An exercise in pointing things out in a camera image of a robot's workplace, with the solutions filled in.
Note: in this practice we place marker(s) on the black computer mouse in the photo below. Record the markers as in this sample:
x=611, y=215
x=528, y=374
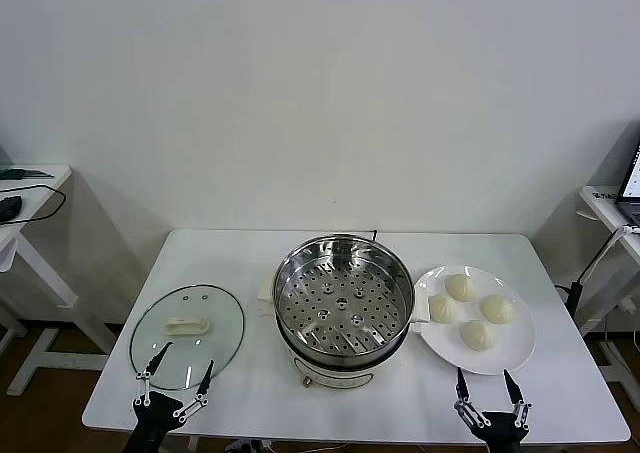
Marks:
x=9, y=207

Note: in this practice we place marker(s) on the white electric cooker base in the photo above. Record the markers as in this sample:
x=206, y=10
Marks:
x=340, y=379

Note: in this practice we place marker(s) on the stainless steel steamer basket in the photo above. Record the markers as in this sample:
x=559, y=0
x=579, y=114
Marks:
x=390, y=273

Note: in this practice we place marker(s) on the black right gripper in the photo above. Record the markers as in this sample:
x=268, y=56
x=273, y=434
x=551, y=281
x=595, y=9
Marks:
x=497, y=428

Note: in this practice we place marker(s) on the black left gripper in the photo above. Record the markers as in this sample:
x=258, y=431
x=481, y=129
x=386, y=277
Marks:
x=152, y=415

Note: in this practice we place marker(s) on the white floor power strip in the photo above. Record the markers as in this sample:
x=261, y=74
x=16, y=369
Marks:
x=245, y=445

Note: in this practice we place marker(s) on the white steamed baozi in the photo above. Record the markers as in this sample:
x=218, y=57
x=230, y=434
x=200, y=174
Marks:
x=462, y=287
x=478, y=334
x=496, y=309
x=444, y=309

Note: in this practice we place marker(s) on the open laptop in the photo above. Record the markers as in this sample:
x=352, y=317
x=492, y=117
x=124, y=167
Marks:
x=631, y=183

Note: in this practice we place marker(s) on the white round plate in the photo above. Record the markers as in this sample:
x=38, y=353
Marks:
x=510, y=353

